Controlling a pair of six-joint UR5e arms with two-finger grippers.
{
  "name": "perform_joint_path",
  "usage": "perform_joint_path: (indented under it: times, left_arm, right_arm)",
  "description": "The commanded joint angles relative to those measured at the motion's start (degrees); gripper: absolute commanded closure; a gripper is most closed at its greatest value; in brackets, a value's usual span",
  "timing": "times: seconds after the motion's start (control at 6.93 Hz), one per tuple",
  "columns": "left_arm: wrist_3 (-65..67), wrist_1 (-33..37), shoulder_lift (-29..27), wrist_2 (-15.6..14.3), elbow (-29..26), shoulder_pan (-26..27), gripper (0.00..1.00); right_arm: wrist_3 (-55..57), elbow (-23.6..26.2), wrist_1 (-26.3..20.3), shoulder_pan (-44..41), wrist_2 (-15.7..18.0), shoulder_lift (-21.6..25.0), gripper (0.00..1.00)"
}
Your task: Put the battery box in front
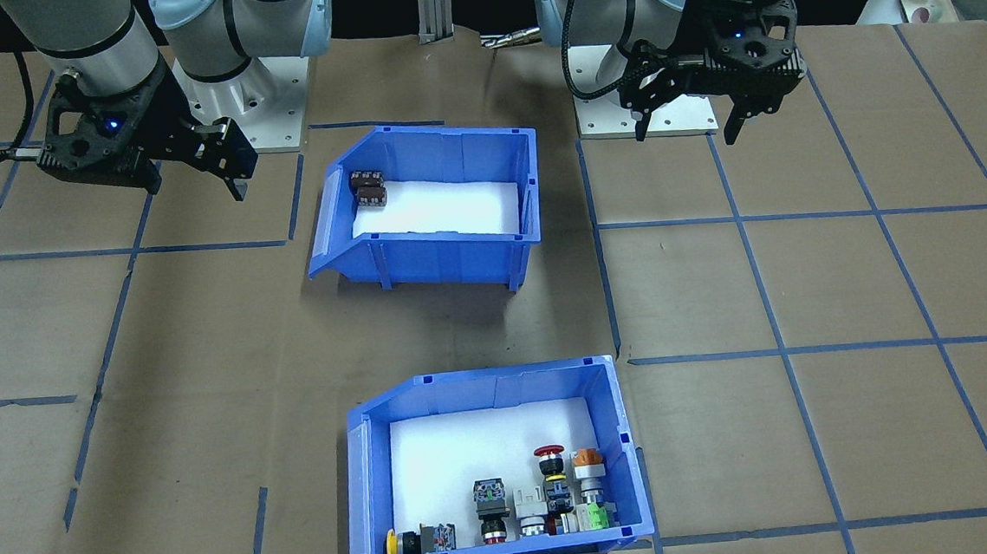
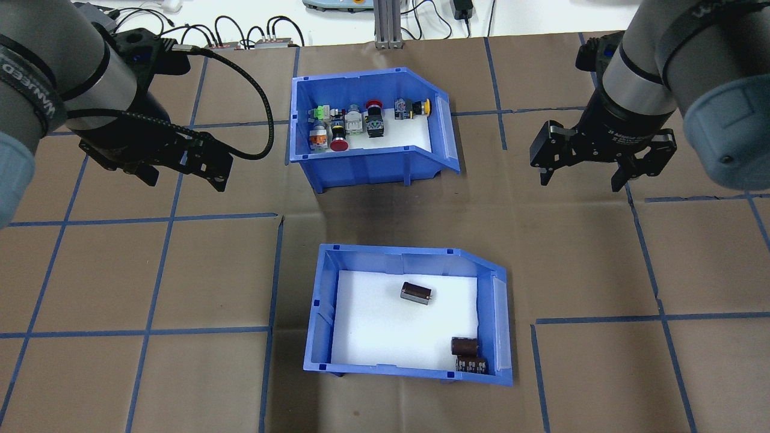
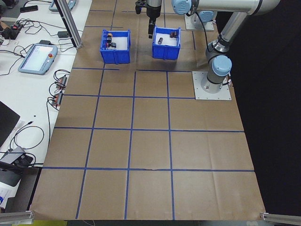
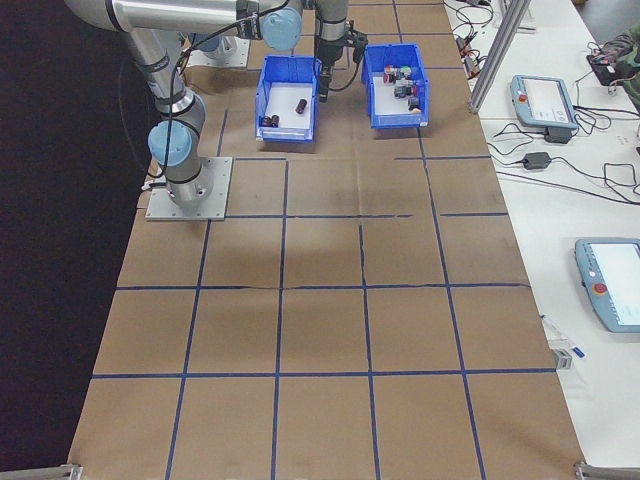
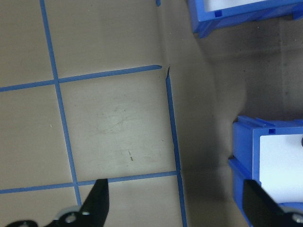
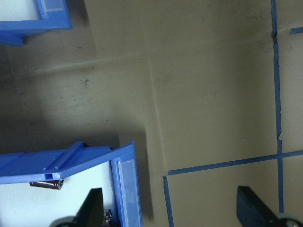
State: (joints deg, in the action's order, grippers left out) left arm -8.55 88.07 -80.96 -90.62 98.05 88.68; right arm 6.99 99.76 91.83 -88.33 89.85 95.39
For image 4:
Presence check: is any blue plastic battery bin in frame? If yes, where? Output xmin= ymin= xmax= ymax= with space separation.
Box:
xmin=254 ymin=53 xmax=324 ymax=145

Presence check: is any blue plastic push-button bin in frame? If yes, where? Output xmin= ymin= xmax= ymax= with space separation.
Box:
xmin=361 ymin=43 xmax=432 ymax=131

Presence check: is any camouflage sleeve forearm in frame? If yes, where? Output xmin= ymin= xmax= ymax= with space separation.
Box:
xmin=597 ymin=22 xmax=640 ymax=109

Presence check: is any white foam liner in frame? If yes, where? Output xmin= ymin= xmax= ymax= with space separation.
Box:
xmin=263 ymin=82 xmax=315 ymax=132
xmin=372 ymin=74 xmax=424 ymax=117

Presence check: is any grey blue teach pendant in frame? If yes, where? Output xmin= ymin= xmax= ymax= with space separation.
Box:
xmin=508 ymin=74 xmax=581 ymax=135
xmin=573 ymin=237 xmax=640 ymax=335

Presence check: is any clear plastic piece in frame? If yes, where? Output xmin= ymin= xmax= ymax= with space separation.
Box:
xmin=542 ymin=314 xmax=569 ymax=346

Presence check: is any aluminium profile bar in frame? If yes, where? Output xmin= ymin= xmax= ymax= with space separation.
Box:
xmin=573 ymin=460 xmax=640 ymax=480
xmin=0 ymin=463 xmax=84 ymax=480

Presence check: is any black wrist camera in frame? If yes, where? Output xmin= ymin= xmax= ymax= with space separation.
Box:
xmin=344 ymin=28 xmax=370 ymax=64

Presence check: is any black camera cable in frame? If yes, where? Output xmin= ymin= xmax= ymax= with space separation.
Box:
xmin=327 ymin=47 xmax=364 ymax=92

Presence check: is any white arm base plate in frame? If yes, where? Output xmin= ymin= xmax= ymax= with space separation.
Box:
xmin=187 ymin=37 xmax=251 ymax=69
xmin=144 ymin=156 xmax=234 ymax=222

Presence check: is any black tangled desk cable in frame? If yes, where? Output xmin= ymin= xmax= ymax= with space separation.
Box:
xmin=442 ymin=0 xmax=506 ymax=39

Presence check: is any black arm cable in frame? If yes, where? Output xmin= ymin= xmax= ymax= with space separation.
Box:
xmin=142 ymin=9 xmax=261 ymax=194

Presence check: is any aluminium profile post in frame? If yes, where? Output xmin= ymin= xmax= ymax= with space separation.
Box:
xmin=468 ymin=0 xmax=532 ymax=115

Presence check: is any black power adapter cable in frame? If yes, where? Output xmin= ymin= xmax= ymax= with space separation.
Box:
xmin=485 ymin=121 xmax=534 ymax=167

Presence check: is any small black cable box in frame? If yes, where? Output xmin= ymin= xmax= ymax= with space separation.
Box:
xmin=543 ymin=127 xmax=576 ymax=146

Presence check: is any long black desk cable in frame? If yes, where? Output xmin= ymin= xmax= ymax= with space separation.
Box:
xmin=494 ymin=154 xmax=640 ymax=206

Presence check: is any electronics board with wires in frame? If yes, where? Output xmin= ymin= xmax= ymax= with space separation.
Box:
xmin=585 ymin=49 xmax=626 ymax=86

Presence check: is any black V-frame cover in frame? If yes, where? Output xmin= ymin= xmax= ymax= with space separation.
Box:
xmin=0 ymin=0 xmax=169 ymax=474

